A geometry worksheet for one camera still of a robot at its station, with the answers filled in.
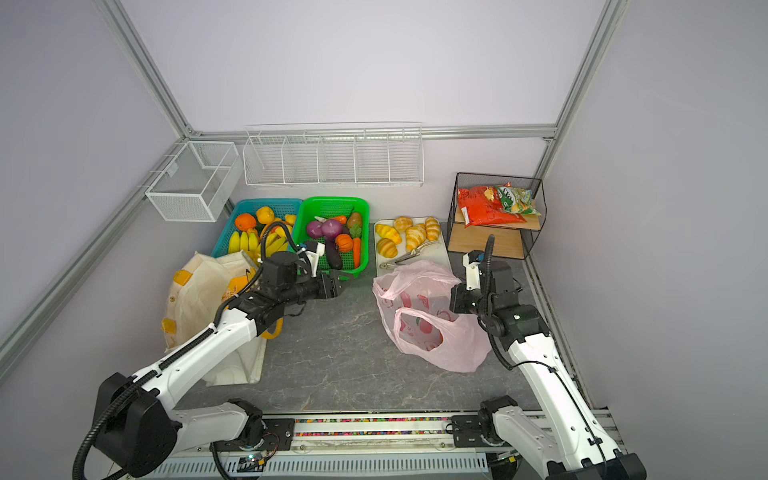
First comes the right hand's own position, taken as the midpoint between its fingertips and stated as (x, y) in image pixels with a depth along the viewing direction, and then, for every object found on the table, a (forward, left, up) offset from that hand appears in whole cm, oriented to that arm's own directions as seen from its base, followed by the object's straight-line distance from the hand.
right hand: (455, 291), depth 76 cm
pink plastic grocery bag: (+6, +10, -17) cm, 21 cm away
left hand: (+3, +29, +1) cm, 29 cm away
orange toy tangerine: (+36, +71, -10) cm, 80 cm away
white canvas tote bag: (+3, +72, -4) cm, 72 cm away
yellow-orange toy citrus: (+41, +65, -11) cm, 78 cm away
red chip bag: (+33, -13, 0) cm, 35 cm away
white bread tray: (+28, +1, -19) cm, 34 cm away
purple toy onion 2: (+35, +46, -13) cm, 59 cm away
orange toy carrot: (+28, +30, -18) cm, 45 cm away
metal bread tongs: (+28, +9, -18) cm, 34 cm away
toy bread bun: (+41, +13, -16) cm, 46 cm away
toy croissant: (+35, +9, -17) cm, 40 cm away
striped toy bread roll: (+29, +19, -17) cm, 39 cm away
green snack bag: (+34, -24, +1) cm, 42 cm away
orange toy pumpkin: (+29, +34, -14) cm, 47 cm away
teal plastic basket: (+46, +61, -12) cm, 78 cm away
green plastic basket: (+48, +37, -13) cm, 62 cm away
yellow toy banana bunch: (+28, +58, -12) cm, 66 cm away
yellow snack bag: (+7, +63, -7) cm, 64 cm away
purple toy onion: (+35, +39, -11) cm, 54 cm away
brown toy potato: (+40, +32, -15) cm, 54 cm away
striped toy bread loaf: (+38, +19, -18) cm, 47 cm away
